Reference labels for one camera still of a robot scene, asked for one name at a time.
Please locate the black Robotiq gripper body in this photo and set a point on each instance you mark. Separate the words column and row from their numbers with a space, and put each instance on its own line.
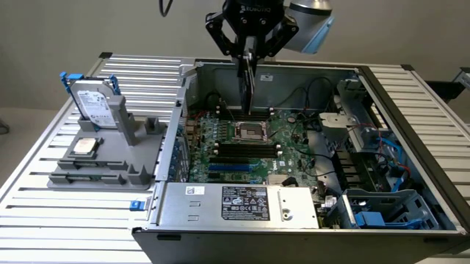
column 252, row 16

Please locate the round coin battery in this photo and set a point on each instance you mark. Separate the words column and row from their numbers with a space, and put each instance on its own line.
column 292, row 120

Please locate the CPU socket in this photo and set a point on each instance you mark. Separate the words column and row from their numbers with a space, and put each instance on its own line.
column 252, row 132

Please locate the black RAM slot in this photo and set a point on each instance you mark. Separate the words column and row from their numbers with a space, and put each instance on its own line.
column 249, row 144
column 249, row 147
column 249, row 154
column 249, row 151

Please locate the green motherboard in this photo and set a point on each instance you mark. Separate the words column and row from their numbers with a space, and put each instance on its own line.
column 293, row 148

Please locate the hard disk with blue carrier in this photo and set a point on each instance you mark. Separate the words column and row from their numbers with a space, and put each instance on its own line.
column 90, row 101

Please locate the black expansion slot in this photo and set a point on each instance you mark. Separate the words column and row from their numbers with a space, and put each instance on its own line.
column 228, row 160

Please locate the grey parts rack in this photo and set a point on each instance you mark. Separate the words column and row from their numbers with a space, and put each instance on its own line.
column 146, row 154

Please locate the blue expansion slot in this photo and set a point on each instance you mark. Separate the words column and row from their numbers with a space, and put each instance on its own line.
column 228, row 167

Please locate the silver chipset heatsink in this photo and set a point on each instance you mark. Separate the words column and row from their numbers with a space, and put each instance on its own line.
column 280, row 180

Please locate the silver CPU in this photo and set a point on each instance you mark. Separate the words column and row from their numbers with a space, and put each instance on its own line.
column 85, row 146

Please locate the green RAM stick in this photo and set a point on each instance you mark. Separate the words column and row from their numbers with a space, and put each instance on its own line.
column 90, row 164
column 84, row 177

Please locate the silver power supply box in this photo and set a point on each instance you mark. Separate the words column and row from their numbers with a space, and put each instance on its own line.
column 182, row 209

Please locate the blue case latch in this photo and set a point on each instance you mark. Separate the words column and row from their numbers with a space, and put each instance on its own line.
column 134, row 205

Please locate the blue disk bay latch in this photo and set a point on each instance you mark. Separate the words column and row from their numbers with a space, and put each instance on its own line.
column 368, row 219

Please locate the grey disk bay cage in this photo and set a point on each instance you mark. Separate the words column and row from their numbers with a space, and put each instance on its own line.
column 403, row 209

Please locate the black open PC case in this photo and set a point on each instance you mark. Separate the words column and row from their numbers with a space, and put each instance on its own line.
column 256, row 244

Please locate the silver metal drive bracket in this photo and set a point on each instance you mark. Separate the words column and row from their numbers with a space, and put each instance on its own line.
column 348, row 121

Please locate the black neighbouring table frame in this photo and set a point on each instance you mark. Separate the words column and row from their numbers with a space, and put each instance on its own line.
column 443, row 90

